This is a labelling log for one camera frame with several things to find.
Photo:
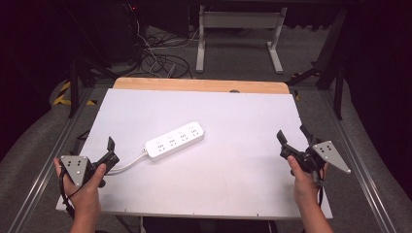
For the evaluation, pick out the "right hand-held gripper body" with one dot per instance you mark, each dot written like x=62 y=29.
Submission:
x=330 y=154

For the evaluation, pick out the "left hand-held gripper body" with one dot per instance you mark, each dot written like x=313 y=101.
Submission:
x=76 y=166

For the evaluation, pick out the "person's left hand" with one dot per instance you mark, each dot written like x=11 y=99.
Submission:
x=82 y=197

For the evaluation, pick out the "person's right hand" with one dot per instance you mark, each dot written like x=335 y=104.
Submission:
x=304 y=187

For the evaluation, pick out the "yellow black hazard tape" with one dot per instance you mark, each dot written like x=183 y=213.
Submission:
x=63 y=97

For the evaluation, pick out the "black metal stand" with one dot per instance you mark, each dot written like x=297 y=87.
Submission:
x=75 y=87
x=333 y=64

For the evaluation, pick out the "white power strip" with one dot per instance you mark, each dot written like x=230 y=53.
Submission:
x=176 y=139

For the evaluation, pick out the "white table cover board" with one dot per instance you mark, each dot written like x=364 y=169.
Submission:
x=210 y=181

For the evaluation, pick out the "wooden table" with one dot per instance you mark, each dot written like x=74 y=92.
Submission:
x=197 y=85

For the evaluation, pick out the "dark computer cabinet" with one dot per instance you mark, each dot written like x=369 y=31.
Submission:
x=124 y=30

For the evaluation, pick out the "person's dark clothing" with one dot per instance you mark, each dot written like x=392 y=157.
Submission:
x=207 y=226

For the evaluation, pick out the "aluminium floor rail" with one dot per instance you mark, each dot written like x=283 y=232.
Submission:
x=45 y=168
x=359 y=168

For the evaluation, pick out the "white metal desk frame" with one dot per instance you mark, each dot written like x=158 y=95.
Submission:
x=239 y=20

